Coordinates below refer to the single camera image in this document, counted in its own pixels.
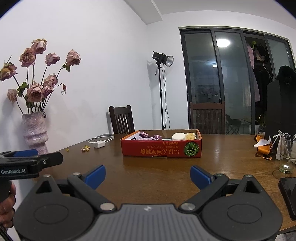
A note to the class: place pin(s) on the person's left hand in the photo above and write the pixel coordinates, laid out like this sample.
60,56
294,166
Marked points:
8,210

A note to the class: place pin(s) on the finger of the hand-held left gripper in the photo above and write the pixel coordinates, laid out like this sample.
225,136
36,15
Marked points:
25,153
52,160

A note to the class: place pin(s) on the white spray bottle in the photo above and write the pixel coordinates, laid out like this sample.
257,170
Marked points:
277,150

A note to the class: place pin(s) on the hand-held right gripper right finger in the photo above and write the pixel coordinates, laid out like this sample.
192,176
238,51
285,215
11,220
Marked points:
200,177

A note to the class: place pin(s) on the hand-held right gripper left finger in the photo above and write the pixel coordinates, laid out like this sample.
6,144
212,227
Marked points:
94,177

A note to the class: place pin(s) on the pink speckled ceramic vase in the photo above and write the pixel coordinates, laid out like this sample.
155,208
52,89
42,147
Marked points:
35,134

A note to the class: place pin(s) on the red cardboard box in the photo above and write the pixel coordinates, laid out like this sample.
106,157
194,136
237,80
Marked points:
150,148

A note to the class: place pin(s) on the lavender fluffy cloth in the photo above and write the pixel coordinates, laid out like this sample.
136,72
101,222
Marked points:
148,138

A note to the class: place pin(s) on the white power adapter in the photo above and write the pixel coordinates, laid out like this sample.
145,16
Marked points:
99,144

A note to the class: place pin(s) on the yellow dried petal cluster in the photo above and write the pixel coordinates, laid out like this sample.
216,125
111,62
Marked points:
85,148

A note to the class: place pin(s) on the black smartphone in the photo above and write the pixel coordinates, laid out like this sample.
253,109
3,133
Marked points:
290,197

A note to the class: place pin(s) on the hanging pink garment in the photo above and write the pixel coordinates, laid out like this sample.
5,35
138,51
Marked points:
250,55

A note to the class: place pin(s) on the dark wooden slatted chair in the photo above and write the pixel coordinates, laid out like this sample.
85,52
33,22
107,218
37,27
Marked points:
207,117
121,119

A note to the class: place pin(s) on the yellow plush toy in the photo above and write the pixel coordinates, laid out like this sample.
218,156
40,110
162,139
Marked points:
190,136

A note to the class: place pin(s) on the purple satin scrunchie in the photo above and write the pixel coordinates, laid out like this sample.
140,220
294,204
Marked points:
143,134
157,137

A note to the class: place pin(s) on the white foam cylinder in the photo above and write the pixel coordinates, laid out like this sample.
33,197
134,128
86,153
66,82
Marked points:
178,136

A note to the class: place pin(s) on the black fuzzy garment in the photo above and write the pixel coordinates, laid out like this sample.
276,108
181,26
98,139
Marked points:
286,73

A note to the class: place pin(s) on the dark framed sliding glass door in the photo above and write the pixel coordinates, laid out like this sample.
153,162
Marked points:
233,88

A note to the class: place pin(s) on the clear glass beaker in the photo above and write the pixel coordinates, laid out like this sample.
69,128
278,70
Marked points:
286,162

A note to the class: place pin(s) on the orange and white wrapper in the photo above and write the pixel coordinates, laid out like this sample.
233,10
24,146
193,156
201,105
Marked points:
262,148

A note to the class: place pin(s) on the black studio light on stand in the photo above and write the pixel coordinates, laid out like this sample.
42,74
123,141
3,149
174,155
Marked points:
159,58

